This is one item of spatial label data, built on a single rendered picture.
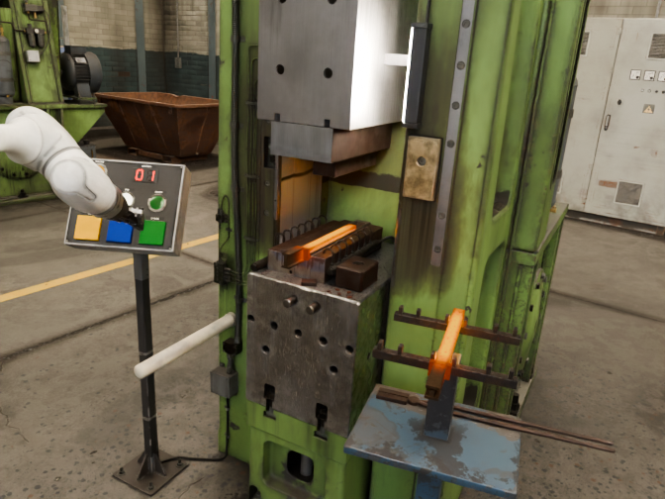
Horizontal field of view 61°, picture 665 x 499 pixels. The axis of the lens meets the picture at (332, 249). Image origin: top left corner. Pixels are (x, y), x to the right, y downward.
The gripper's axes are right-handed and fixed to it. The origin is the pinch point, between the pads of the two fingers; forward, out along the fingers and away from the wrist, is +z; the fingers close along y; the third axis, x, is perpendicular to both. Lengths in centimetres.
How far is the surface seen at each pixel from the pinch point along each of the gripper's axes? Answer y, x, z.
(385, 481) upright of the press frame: 78, -72, 51
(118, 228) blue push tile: -10.4, 0.6, 12.5
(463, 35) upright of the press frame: 85, 50, -23
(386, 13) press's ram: 65, 61, -15
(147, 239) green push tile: -0.9, -2.1, 12.5
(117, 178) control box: -13.6, 16.4, 13.2
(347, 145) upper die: 57, 27, -1
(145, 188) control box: -4.1, 13.9, 13.2
